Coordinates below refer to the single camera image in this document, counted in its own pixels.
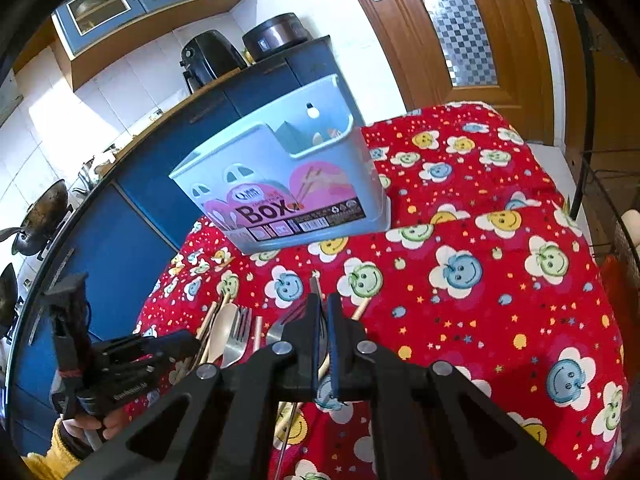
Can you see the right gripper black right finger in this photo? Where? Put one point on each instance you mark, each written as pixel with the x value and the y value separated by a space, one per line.
pixel 434 423

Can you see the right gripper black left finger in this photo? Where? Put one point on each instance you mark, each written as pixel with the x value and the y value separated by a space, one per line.
pixel 216 424

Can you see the beige chopstick long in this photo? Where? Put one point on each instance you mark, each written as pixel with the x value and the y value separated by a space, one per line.
pixel 324 342

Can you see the beige wooden spoon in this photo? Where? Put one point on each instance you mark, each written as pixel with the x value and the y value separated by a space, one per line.
pixel 221 331

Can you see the yellow sleeve forearm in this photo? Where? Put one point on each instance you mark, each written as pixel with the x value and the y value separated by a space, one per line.
pixel 65 453

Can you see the blue kitchen base cabinets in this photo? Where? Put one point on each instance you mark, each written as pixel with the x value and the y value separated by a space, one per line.
pixel 124 233

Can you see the person's left hand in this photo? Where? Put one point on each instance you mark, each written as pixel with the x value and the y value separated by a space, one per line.
pixel 109 427

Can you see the beige chopstick left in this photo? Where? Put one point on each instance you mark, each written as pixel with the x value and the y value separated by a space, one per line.
pixel 202 335

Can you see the red smiley flower tablecloth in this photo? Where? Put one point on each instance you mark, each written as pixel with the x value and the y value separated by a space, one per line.
pixel 482 267

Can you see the black wok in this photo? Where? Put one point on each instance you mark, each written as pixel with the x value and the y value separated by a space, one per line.
pixel 41 222

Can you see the light blue utensil box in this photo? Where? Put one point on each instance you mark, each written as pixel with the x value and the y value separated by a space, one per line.
pixel 293 172

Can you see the black air fryer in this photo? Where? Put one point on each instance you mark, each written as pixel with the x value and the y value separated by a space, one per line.
pixel 208 56

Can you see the dark rice cooker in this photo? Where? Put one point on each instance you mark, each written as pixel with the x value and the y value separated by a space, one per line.
pixel 275 35

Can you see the wooden door with glass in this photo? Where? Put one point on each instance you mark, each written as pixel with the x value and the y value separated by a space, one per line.
pixel 492 51

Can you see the black wire rack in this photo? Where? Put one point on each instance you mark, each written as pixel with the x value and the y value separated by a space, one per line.
pixel 607 158

